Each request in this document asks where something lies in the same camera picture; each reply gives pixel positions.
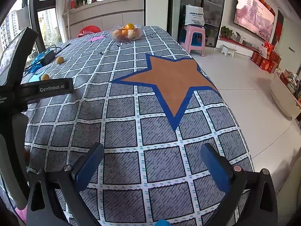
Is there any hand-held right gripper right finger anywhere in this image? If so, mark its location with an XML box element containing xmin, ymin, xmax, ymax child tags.
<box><xmin>201</xmin><ymin>143</ymin><xmax>279</xmax><ymax>226</ymax></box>

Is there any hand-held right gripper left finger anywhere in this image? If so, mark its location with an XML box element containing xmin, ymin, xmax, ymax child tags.
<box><xmin>26</xmin><ymin>142</ymin><xmax>104</xmax><ymax>226</ymax></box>

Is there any black power adapter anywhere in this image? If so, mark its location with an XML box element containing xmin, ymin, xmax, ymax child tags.
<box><xmin>40</xmin><ymin>50</ymin><xmax>56</xmax><ymax>66</ymax></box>

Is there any row of apartment buildings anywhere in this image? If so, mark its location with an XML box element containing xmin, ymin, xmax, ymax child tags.
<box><xmin>0</xmin><ymin>5</ymin><xmax>62</xmax><ymax>52</ymax></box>

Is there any grey checked star tablecloth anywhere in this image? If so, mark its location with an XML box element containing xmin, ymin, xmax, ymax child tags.
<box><xmin>0</xmin><ymin>25</ymin><xmax>255</xmax><ymax>226</ymax></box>

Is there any white round side table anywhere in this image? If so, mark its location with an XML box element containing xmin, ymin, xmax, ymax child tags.
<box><xmin>270</xmin><ymin>72</ymin><xmax>301</xmax><ymax>119</ymax></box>

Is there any red plastic stool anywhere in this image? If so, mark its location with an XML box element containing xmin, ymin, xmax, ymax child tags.
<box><xmin>78</xmin><ymin>25</ymin><xmax>101</xmax><ymax>38</ymax></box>

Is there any pile of snack packets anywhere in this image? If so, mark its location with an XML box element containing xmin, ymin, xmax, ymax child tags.
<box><xmin>277</xmin><ymin>68</ymin><xmax>301</xmax><ymax>99</ymax></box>

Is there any stack of red gift boxes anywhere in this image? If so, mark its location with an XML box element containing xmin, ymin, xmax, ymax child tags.
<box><xmin>250</xmin><ymin>41</ymin><xmax>281</xmax><ymax>74</ymax></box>

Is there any white counter cabinet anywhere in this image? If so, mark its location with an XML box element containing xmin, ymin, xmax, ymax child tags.
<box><xmin>62</xmin><ymin>0</ymin><xmax>146</xmax><ymax>40</ymax></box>

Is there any small white footstool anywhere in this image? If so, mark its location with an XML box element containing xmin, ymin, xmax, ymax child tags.
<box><xmin>221</xmin><ymin>45</ymin><xmax>237</xmax><ymax>57</ymax></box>

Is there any low white television stand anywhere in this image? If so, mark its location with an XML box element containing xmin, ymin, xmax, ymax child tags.
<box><xmin>217</xmin><ymin>36</ymin><xmax>261</xmax><ymax>52</ymax></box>

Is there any clear glass bowl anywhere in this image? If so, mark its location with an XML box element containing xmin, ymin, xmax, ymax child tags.
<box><xmin>110</xmin><ymin>24</ymin><xmax>143</xmax><ymax>42</ymax></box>

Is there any green potted plant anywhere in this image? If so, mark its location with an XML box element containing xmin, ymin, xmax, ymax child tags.
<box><xmin>220</xmin><ymin>26</ymin><xmax>234</xmax><ymax>39</ymax></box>

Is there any pink plastic stool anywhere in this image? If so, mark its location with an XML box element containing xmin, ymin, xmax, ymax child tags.
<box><xmin>178</xmin><ymin>25</ymin><xmax>206</xmax><ymax>57</ymax></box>

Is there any white shopping bag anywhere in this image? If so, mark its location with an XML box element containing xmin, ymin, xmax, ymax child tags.
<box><xmin>184</xmin><ymin>5</ymin><xmax>205</xmax><ymax>27</ymax></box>

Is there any glass door cabinet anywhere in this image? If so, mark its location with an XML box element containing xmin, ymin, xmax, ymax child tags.
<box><xmin>168</xmin><ymin>0</ymin><xmax>226</xmax><ymax>47</ymax></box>

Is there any black window frame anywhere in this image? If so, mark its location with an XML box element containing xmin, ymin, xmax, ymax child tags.
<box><xmin>22</xmin><ymin>0</ymin><xmax>62</xmax><ymax>59</ymax></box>

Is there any wall television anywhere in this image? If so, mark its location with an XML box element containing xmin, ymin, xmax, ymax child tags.
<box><xmin>233</xmin><ymin>0</ymin><xmax>275</xmax><ymax>42</ymax></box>

